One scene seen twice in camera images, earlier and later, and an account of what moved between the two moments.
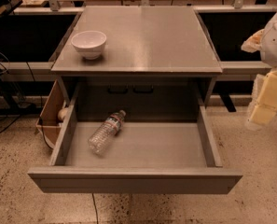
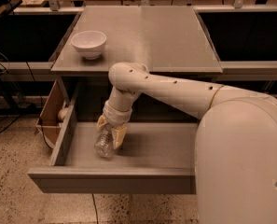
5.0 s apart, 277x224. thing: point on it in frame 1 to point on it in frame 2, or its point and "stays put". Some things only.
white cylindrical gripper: x=275 y=44 to x=117 y=116
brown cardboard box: x=48 y=123 stays put
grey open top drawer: x=145 y=157 stays put
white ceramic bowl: x=90 y=43 stays put
